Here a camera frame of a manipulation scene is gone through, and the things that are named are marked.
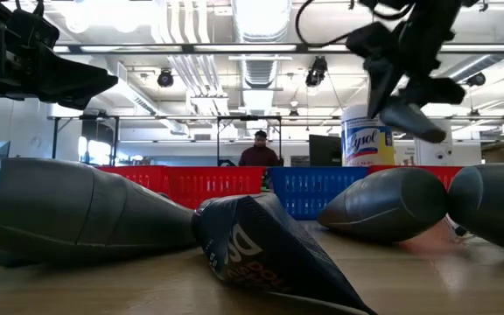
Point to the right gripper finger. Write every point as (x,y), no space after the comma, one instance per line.
(383,81)
(436,93)

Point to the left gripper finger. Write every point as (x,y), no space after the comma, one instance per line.
(74,94)
(72,67)

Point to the black background robot arm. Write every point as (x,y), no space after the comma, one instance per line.
(226,163)

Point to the black ceiling spotlight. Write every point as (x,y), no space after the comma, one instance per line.
(316,72)
(476,79)
(165,79)

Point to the white printed box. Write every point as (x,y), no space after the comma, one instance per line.
(431,153)

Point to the Lysol wipes canister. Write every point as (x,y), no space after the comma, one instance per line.
(363,144)

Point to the red plastic slotted basket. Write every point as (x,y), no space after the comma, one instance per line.
(134,177)
(217,186)
(449,172)

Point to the black computer monitor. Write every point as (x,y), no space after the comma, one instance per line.
(325,151)

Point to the blue plastic slotted basket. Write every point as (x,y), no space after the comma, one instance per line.
(313,192)

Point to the person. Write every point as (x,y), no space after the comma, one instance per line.
(258,157)

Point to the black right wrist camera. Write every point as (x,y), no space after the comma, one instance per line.
(370,40)

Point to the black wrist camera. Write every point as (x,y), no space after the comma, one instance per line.
(33,28)
(370,40)

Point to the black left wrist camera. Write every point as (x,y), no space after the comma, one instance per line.
(33,28)

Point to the silver ventilation duct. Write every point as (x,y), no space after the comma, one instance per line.
(258,70)

